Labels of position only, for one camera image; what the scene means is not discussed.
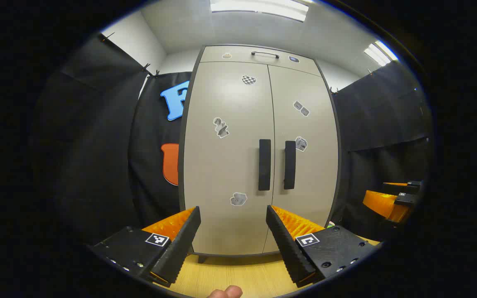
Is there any beige double-door shoe cabinet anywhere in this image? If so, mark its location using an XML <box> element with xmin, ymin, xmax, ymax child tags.
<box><xmin>178</xmin><ymin>44</ymin><xmax>342</xmax><ymax>264</ymax></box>

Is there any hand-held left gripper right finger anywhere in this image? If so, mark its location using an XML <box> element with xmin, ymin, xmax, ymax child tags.
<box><xmin>266</xmin><ymin>204</ymin><xmax>382</xmax><ymax>288</ymax></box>

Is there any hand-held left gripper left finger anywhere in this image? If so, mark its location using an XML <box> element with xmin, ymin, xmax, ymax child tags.
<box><xmin>87</xmin><ymin>206</ymin><xmax>202</xmax><ymax>288</ymax></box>

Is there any black backdrop cloth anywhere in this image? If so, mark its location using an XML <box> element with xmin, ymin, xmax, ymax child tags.
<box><xmin>29</xmin><ymin>33</ymin><xmax>192</xmax><ymax>249</ymax></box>
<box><xmin>330</xmin><ymin>60</ymin><xmax>434</xmax><ymax>243</ymax></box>

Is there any beige shoe cabinet door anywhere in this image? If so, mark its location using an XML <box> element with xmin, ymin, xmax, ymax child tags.
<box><xmin>183</xmin><ymin>61</ymin><xmax>275</xmax><ymax>256</ymax></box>
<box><xmin>262</xmin><ymin>65</ymin><xmax>339</xmax><ymax>254</ymax></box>

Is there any long ceiling light panel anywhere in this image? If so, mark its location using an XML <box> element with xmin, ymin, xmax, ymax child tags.
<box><xmin>364</xmin><ymin>40</ymin><xmax>399</xmax><ymax>67</ymax></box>
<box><xmin>210</xmin><ymin>0</ymin><xmax>309</xmax><ymax>22</ymax></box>

